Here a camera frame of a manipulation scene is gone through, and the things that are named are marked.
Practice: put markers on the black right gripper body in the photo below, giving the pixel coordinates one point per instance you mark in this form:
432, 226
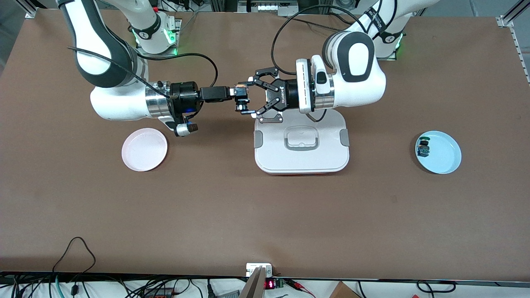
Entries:
185, 97

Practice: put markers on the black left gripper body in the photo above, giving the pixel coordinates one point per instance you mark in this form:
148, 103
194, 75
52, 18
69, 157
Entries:
288, 97

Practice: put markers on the orange push button switch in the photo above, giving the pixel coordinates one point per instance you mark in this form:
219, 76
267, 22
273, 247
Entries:
243, 99

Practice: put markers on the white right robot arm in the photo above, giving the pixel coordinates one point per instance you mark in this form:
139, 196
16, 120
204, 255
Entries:
107, 103

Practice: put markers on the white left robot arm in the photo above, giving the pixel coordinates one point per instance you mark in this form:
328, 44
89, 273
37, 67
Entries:
356, 62

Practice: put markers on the white lidded lunch box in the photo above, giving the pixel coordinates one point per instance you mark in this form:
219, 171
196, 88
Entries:
302, 159

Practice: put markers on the pink round plate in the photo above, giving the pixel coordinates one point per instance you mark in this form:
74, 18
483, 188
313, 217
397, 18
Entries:
144, 150

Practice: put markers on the white outlet box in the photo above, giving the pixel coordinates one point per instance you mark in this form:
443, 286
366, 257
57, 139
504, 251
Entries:
253, 267

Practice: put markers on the light blue round plate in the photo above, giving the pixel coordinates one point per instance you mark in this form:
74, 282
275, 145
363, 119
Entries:
445, 157

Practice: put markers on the red digit display board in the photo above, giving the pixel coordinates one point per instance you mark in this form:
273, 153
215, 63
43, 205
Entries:
271, 284

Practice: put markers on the red and black clip leads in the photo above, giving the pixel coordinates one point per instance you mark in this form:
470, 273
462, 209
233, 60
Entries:
300, 286

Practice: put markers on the brown cardboard piece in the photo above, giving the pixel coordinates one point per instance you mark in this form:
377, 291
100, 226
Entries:
343, 291

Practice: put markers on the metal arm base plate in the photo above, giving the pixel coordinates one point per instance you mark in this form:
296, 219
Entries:
177, 45
393, 58

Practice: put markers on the grey metal frame bar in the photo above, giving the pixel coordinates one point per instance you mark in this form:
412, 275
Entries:
269, 7

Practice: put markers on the green push button switch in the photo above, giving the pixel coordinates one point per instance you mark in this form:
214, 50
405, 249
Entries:
423, 148

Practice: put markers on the grey metal post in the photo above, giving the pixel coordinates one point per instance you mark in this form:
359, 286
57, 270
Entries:
254, 285

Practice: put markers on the aluminium frame profile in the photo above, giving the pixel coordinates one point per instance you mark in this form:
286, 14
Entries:
29, 10
506, 20

